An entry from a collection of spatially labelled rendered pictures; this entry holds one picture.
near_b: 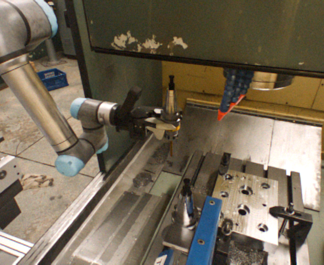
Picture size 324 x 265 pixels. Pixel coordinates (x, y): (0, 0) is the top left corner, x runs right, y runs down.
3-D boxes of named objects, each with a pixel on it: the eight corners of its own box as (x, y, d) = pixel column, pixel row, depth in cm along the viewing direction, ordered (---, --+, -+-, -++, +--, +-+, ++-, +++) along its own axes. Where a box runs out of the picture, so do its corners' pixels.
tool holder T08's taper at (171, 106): (175, 115, 68) (175, 93, 64) (160, 112, 70) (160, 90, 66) (181, 108, 72) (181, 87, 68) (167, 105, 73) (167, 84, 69)
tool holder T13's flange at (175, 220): (192, 235, 55) (192, 228, 54) (167, 225, 57) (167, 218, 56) (200, 214, 60) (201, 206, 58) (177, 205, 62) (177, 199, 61)
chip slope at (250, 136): (151, 190, 144) (149, 154, 130) (185, 131, 196) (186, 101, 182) (324, 240, 118) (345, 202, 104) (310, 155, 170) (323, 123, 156)
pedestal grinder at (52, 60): (45, 67, 508) (27, 3, 445) (39, 62, 531) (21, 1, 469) (68, 62, 533) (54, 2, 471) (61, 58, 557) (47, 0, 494)
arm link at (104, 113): (108, 98, 81) (94, 108, 75) (121, 99, 80) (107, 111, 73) (112, 117, 85) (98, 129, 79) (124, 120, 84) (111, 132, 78)
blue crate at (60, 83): (33, 96, 393) (29, 83, 381) (23, 89, 417) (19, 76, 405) (70, 85, 430) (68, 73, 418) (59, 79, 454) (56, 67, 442)
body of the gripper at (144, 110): (156, 129, 81) (123, 123, 85) (155, 105, 76) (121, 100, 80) (146, 142, 75) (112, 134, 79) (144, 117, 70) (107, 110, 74)
